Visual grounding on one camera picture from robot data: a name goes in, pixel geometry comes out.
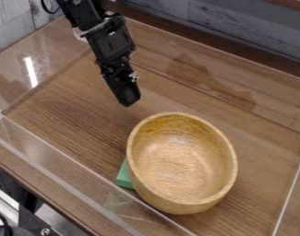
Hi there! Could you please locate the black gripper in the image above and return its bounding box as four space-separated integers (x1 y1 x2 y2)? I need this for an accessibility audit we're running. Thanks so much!
80 14 141 107

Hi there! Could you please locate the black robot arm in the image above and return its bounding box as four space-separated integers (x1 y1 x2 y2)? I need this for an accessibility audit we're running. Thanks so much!
57 0 141 107

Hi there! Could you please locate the brown wooden oval bowl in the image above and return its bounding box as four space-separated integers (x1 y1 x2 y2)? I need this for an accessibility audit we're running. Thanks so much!
127 112 239 215

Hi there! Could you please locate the green block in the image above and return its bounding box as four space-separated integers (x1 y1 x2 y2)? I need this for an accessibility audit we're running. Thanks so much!
117 160 135 189

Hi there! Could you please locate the clear acrylic corner bracket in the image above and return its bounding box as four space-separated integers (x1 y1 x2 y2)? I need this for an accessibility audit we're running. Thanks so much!
72 28 88 43

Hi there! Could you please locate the clear acrylic tray wall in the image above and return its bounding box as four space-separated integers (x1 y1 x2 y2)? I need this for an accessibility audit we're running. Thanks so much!
0 17 300 236

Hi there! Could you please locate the black metal bracket with bolt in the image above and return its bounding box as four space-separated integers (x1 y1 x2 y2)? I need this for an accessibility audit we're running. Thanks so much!
20 206 61 236

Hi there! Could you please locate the black cable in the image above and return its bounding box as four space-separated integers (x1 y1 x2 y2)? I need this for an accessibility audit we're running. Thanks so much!
0 211 14 236

